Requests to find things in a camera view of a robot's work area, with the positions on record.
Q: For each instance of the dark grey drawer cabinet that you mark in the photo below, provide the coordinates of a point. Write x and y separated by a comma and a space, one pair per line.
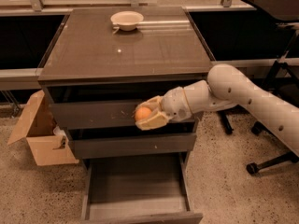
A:
93, 61

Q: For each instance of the white bowl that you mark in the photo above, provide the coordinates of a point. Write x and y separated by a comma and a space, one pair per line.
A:
126, 20

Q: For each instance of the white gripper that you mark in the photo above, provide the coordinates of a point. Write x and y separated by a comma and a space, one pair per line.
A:
175, 104

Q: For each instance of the orange fruit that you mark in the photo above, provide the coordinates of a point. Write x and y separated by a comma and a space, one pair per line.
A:
142, 113

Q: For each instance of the top drawer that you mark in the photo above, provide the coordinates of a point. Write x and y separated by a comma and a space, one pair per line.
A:
98, 114

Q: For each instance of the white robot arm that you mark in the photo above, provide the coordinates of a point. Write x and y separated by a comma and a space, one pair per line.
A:
225, 87

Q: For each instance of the open bottom drawer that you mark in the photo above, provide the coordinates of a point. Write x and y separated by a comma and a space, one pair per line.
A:
147, 189

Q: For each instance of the middle drawer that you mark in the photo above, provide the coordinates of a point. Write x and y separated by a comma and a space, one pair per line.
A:
131, 146

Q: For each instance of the black office chair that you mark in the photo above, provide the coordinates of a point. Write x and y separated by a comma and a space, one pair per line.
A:
274, 159

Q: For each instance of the cardboard box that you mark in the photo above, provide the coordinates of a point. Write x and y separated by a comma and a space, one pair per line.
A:
48, 144

